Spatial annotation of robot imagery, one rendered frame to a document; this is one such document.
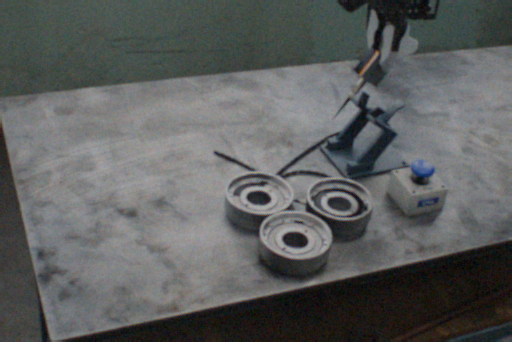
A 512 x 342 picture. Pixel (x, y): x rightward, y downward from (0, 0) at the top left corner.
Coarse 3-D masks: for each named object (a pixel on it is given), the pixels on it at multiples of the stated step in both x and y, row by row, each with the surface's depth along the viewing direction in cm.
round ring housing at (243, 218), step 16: (240, 176) 126; (256, 176) 127; (272, 176) 127; (256, 192) 125; (272, 192) 125; (288, 192) 125; (240, 208) 119; (256, 208) 121; (272, 208) 122; (288, 208) 121; (240, 224) 121; (256, 224) 120
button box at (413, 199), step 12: (408, 168) 133; (396, 180) 131; (408, 180) 130; (420, 180) 130; (432, 180) 131; (396, 192) 131; (408, 192) 128; (420, 192) 128; (432, 192) 128; (444, 192) 130; (408, 204) 128; (420, 204) 129; (432, 204) 130; (408, 216) 129
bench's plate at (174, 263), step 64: (320, 64) 168; (448, 64) 177; (64, 128) 136; (128, 128) 139; (192, 128) 142; (256, 128) 145; (320, 128) 148; (448, 128) 154; (64, 192) 122; (128, 192) 125; (192, 192) 127; (384, 192) 134; (448, 192) 136; (64, 256) 111; (128, 256) 113; (192, 256) 115; (384, 256) 121; (448, 256) 124; (64, 320) 101; (128, 320) 103
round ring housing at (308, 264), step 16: (272, 224) 119; (304, 224) 120; (320, 224) 119; (288, 240) 119; (304, 240) 118; (272, 256) 113; (288, 256) 112; (320, 256) 113; (288, 272) 114; (304, 272) 114
